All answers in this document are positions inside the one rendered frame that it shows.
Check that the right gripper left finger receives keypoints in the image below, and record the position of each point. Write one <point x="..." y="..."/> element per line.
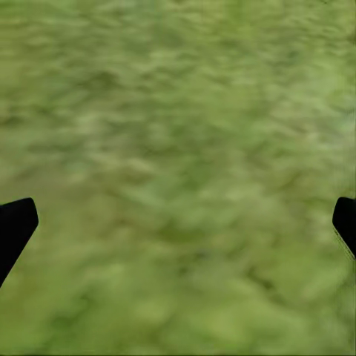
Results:
<point x="18" y="221"/>

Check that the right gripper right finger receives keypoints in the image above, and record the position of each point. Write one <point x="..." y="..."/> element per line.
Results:
<point x="344" y="220"/>

